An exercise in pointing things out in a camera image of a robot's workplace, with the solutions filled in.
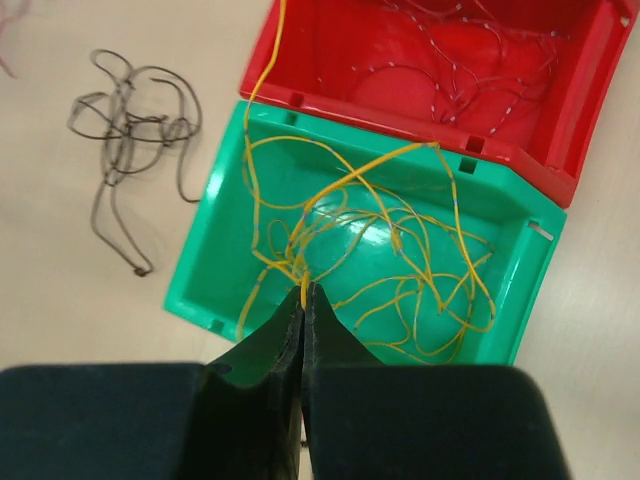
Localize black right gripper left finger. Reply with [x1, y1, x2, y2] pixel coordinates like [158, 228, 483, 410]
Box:
[1, 288, 304, 479]

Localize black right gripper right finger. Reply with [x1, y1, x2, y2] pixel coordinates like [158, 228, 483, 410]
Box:
[302, 284, 570, 479]

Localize yellow wires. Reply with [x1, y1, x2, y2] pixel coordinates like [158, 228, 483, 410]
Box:
[237, 134, 499, 365]

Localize wire bundle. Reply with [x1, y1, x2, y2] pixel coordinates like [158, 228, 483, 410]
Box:
[68, 48, 204, 277]

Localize red wires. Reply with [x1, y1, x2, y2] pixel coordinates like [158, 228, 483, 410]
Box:
[344, 0, 574, 134]

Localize yellow wire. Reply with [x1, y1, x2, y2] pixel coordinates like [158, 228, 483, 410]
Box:
[243, 0, 289, 139]

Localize near green plastic bin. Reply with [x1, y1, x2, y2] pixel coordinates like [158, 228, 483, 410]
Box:
[164, 101, 566, 364]

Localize red plastic bin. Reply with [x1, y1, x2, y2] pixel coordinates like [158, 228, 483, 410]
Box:
[239, 0, 639, 208]

